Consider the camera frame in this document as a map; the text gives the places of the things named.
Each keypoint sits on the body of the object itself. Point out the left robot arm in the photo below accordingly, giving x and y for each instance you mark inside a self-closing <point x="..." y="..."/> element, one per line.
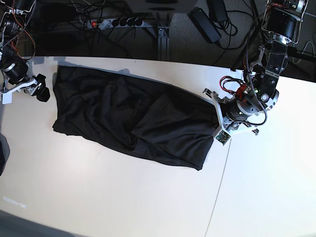
<point x="255" y="94"/>

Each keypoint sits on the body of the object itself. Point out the black camera tripod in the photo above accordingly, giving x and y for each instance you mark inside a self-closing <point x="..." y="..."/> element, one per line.
<point x="307" y="56"/>

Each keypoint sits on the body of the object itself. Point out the black T-shirt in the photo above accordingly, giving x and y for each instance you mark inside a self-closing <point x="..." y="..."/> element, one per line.
<point x="138" y="117"/>

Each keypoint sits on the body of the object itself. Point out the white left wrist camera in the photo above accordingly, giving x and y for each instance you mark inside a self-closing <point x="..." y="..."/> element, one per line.
<point x="222" y="136"/>

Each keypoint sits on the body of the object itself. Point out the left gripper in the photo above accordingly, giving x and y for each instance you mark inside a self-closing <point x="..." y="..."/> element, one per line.
<point x="230" y="110"/>

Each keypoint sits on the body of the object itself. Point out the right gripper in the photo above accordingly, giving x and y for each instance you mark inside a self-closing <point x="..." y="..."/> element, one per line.
<point x="34" y="86"/>

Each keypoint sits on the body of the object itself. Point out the dark object at left edge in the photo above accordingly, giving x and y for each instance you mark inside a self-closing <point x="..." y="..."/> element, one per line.
<point x="4" y="153"/>

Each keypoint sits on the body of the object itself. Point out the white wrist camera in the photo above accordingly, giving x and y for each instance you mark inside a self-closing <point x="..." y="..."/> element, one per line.
<point x="6" y="98"/>
<point x="222" y="136"/>

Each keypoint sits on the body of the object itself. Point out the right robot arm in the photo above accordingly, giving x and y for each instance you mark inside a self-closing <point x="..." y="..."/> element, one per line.
<point x="14" y="68"/>

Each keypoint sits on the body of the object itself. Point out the black power brick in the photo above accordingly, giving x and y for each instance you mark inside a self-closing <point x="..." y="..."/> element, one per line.
<point x="203" y="24"/>

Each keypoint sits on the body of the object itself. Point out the grey power strip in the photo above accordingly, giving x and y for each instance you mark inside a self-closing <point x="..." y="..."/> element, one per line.
<point x="109" y="23"/>

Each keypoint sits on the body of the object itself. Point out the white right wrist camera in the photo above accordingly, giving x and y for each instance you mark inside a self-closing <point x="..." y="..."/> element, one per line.
<point x="6" y="98"/>

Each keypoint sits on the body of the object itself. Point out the aluminium table leg frame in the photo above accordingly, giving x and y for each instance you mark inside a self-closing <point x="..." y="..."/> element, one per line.
<point x="159" y="29"/>

